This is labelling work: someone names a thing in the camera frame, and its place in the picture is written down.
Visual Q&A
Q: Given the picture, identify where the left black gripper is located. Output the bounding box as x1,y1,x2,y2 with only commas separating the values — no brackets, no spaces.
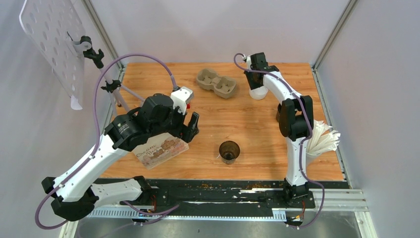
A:
150,102,200,143

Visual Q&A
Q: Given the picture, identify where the white plastic cup lid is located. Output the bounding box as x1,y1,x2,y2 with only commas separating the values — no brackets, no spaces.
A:
249,86,268,100

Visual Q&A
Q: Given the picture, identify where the dark brown plastic cup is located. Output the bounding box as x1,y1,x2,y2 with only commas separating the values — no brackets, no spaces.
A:
218,140,241,165

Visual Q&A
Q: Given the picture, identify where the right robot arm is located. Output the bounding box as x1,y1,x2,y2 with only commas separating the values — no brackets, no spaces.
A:
243,53,314,207

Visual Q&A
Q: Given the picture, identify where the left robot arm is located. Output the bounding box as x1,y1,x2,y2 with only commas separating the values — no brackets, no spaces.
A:
42,88,199,221

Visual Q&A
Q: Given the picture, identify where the cardboard cup carrier tray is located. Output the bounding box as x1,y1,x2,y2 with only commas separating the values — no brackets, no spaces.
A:
196,68,237,99

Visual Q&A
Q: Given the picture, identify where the white paper bakery bag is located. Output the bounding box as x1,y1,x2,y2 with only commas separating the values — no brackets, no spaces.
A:
132,133,189,170

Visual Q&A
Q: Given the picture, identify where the wrapped white straws bundle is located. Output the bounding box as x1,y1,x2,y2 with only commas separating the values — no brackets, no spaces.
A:
306,120,341,156

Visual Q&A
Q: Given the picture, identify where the white straw holder cup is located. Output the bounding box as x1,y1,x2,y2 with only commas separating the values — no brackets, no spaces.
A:
306,152,320,166

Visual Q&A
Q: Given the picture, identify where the tripod stand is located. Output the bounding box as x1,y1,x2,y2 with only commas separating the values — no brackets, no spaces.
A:
66,32,144,117

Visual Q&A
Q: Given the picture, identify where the perforated white panel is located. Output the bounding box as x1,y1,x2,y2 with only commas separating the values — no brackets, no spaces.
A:
19,0,86,111

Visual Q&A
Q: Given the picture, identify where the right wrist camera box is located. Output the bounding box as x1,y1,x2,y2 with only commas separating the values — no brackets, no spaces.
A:
245,52,268,71

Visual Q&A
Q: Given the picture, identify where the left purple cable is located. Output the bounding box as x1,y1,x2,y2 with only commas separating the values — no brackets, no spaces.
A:
34,53,180,230

